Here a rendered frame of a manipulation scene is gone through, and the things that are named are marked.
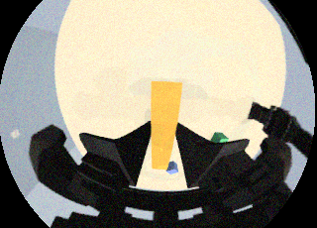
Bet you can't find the small green block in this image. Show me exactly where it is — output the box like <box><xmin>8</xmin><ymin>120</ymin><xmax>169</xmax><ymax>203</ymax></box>
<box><xmin>210</xmin><ymin>132</ymin><xmax>229</xmax><ymax>144</ymax></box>

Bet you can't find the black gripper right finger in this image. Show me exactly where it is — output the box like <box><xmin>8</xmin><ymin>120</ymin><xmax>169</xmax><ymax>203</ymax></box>
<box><xmin>175</xmin><ymin>122</ymin><xmax>250</xmax><ymax>188</ymax></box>

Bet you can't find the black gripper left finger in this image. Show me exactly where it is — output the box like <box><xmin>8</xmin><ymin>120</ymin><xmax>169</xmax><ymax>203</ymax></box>
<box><xmin>78</xmin><ymin>121</ymin><xmax>152</xmax><ymax>187</ymax></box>

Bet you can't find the orange bar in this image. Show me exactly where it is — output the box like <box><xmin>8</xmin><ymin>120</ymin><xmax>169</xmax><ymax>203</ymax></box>
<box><xmin>151</xmin><ymin>81</ymin><xmax>182</xmax><ymax>170</ymax></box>

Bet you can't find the small blue cube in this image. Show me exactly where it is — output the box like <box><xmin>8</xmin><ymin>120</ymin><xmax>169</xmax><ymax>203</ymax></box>
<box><xmin>165</xmin><ymin>161</ymin><xmax>178</xmax><ymax>175</ymax></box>

